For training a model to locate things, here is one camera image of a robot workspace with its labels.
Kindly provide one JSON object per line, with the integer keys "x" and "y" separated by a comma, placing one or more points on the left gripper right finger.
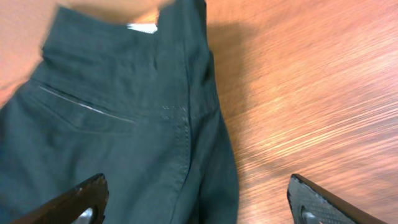
{"x": 312, "y": 204}

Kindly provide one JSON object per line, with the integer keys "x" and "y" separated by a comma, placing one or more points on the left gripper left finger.
{"x": 84, "y": 203}

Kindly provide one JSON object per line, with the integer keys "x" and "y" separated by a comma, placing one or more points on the black shorts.
{"x": 140, "y": 108}

